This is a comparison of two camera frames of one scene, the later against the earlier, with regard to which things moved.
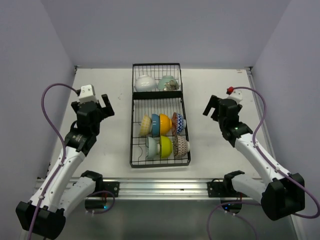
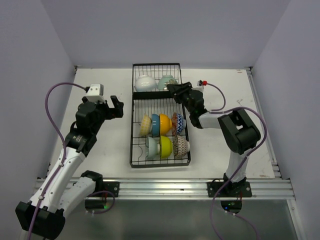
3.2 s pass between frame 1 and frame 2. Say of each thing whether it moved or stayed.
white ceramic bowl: stayed
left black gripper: stayed
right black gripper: moved
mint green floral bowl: stayed
